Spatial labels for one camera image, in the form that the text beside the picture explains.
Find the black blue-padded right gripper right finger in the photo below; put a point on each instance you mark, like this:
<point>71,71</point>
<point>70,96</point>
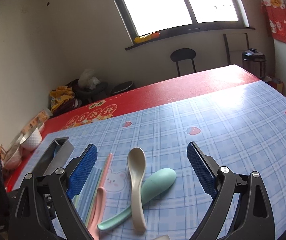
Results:
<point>253,217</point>

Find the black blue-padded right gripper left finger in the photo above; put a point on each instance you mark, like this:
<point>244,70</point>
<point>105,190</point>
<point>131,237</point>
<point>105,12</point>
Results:
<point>41,199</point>

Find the pink plastic spoon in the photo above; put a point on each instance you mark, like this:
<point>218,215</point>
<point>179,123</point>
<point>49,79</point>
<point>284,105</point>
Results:
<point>98,213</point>

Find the pink chopstick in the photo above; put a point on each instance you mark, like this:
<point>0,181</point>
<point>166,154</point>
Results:
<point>100,183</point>

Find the mint green plastic spoon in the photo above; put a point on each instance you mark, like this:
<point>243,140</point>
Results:
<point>153,186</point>

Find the green chopstick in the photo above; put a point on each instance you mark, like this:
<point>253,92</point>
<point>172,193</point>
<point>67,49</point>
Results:
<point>80,200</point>

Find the stainless steel utensil tray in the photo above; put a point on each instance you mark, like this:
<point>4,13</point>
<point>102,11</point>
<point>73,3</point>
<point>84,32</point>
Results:
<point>55,156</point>

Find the glass bowl with plastic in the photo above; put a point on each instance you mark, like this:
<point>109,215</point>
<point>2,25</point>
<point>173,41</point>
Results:
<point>13,154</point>

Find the light blue plastic spoon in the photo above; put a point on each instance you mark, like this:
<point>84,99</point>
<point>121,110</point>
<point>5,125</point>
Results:
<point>57,148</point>

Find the white textured ceramic bowl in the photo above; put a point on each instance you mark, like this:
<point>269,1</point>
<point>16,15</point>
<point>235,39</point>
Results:
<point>31,140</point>

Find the beige printed snack box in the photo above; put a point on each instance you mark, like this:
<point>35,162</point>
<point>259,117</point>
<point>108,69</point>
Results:
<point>38,121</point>

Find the blue plaid table mat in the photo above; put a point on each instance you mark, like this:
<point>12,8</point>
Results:
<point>243,128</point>

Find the yellow snack bag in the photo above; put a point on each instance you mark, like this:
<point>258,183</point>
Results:
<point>59,96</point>

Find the red printed table mat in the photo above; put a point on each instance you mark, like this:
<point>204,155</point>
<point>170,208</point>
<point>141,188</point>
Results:
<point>157,94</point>

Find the clear plastic bag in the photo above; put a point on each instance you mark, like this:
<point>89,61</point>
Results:
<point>88,79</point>

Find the black round floor scale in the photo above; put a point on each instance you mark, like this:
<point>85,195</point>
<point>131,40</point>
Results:
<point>123,87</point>

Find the black rice cooker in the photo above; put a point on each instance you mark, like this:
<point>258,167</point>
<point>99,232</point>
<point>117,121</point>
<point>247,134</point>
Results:
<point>254,62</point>

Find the black round stool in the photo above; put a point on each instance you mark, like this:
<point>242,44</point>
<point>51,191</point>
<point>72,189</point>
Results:
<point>181,55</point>

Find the yellow orange item on sill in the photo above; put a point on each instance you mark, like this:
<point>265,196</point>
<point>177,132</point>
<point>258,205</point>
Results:
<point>147,37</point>

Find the red hanging banner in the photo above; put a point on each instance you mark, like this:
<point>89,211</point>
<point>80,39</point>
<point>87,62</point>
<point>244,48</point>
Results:
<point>275,11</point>

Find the black folding frame by wall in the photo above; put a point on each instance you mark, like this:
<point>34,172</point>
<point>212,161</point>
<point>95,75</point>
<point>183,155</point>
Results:
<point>235,44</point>

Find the window with dark frame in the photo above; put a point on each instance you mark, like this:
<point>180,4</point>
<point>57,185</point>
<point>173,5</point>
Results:
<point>179,17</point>

